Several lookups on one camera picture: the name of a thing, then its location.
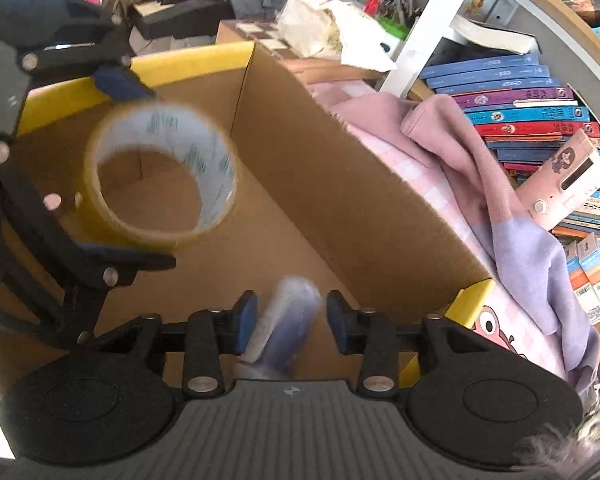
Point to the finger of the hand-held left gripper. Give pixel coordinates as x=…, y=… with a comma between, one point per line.
x=97, y=251
x=120, y=85

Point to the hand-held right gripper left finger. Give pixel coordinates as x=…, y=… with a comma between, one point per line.
x=247, y=322

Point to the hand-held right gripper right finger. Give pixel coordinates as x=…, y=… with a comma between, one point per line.
x=335, y=322

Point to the white and purple packet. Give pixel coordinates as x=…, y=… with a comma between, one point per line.
x=280, y=325

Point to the clear packing tape roll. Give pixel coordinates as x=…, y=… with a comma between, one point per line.
x=190, y=130

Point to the yellow cardboard box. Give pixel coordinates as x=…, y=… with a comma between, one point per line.
x=330, y=185

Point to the black flat box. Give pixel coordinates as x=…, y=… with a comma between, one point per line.
x=180, y=17

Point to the pink printed blanket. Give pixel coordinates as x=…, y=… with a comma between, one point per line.
x=510, y=340

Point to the pink lilac cloth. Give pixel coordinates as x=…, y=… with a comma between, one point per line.
x=480, y=175

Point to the white plastic bag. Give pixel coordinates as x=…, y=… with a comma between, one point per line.
x=325, y=25

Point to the grey fluffy cuff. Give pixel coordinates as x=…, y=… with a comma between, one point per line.
x=565, y=445

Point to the pink mini printer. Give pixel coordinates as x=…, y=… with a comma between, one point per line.
x=565, y=180

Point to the row of colourful books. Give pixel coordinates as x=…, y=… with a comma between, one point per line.
x=505, y=90

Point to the white bookshelf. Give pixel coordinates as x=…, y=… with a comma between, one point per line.
x=430, y=25

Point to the open white book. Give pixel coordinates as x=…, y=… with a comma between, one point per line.
x=495, y=35

